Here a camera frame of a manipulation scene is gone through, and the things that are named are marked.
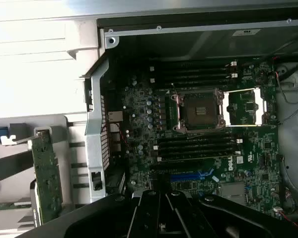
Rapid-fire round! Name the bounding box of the blue expansion slot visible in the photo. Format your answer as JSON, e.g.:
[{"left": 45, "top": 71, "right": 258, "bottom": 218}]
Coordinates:
[{"left": 170, "top": 168, "right": 214, "bottom": 183}]

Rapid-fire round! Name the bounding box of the long black expansion slot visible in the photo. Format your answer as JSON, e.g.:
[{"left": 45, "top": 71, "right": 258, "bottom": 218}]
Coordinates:
[{"left": 150, "top": 161, "right": 206, "bottom": 172}]

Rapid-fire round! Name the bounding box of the silver chipset heatsink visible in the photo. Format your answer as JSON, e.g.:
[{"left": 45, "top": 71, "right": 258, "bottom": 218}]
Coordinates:
[{"left": 220, "top": 182, "right": 247, "bottom": 199}]

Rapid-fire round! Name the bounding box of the black RAM slot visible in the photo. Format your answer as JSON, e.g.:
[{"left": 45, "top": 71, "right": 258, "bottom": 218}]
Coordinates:
[
  {"left": 156, "top": 148, "right": 240, "bottom": 155},
  {"left": 150, "top": 73, "right": 239, "bottom": 80},
  {"left": 156, "top": 135, "right": 238, "bottom": 142},
  {"left": 150, "top": 60, "right": 238, "bottom": 67},
  {"left": 150, "top": 66, "right": 238, "bottom": 74},
  {"left": 150, "top": 79, "right": 239, "bottom": 87},
  {"left": 156, "top": 141, "right": 239, "bottom": 149}
]

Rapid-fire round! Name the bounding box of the silver network port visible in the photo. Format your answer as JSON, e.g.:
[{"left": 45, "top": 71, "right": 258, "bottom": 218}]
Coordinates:
[{"left": 108, "top": 111, "right": 124, "bottom": 122}]

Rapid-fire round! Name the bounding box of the open PC case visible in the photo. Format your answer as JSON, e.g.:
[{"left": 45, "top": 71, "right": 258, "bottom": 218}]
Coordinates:
[{"left": 79, "top": 4, "right": 298, "bottom": 231}]

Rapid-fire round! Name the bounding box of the CPU socket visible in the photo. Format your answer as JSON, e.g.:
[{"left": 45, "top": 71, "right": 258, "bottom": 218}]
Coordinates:
[{"left": 165, "top": 88, "right": 226, "bottom": 134}]

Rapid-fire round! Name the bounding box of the green motherboard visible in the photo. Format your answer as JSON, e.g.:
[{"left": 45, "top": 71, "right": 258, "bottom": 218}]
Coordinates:
[{"left": 101, "top": 58, "right": 283, "bottom": 220}]

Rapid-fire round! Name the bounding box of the silver socket cover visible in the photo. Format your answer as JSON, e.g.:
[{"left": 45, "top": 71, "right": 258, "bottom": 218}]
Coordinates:
[{"left": 222, "top": 86, "right": 269, "bottom": 127}]

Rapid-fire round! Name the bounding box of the green RAM stick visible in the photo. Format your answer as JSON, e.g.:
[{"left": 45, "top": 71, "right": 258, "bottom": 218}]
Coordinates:
[{"left": 0, "top": 202, "right": 32, "bottom": 212}]

